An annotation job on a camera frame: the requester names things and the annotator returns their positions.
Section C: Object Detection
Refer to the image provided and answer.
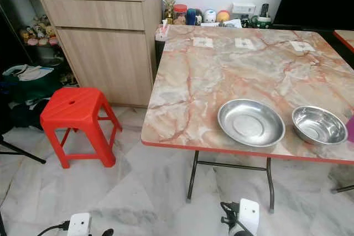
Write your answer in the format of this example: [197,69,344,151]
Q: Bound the dark green bag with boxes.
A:
[1,64,59,105]

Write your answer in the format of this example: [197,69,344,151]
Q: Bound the black tripod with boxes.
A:
[0,138,46,165]

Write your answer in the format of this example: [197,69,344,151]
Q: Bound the red plastic stool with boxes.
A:
[40,87,123,169]

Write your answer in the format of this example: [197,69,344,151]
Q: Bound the stuffed toys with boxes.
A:
[20,14,59,46]

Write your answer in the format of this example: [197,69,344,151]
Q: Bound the light wooden cabinet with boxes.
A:
[39,0,164,107]

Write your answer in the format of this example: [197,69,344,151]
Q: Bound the tissue pack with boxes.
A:
[155,20,170,41]

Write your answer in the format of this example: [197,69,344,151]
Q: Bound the marble pattern folding table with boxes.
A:
[140,24,354,214]

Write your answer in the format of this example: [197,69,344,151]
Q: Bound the red lidded plastic jar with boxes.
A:
[173,4,188,25]

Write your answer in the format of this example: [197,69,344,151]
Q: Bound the blue cup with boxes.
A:
[186,8,198,25]

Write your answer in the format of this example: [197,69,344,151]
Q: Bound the white paper label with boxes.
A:
[291,41,315,53]
[192,37,214,48]
[235,38,256,49]

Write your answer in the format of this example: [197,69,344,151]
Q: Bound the white round figurine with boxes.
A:
[203,9,217,24]

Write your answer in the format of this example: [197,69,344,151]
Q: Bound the orange yellow round toy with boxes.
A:
[216,9,231,23]

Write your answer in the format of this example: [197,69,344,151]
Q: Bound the white papers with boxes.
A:
[216,19,243,28]

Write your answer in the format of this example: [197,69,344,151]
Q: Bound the shallow stainless steel plate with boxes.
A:
[217,98,286,148]

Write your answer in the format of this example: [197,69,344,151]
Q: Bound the green mug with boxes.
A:
[252,16,273,29]

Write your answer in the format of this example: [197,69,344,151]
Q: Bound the stainless steel bowl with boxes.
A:
[292,106,348,146]

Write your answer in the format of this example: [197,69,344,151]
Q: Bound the red edged table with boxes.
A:
[334,29,354,54]

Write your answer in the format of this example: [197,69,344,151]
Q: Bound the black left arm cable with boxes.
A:
[41,221,69,236]

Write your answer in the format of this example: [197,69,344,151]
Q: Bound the white wall socket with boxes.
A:
[232,4,256,15]

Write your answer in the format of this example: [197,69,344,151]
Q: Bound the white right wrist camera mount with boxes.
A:
[238,198,261,235]

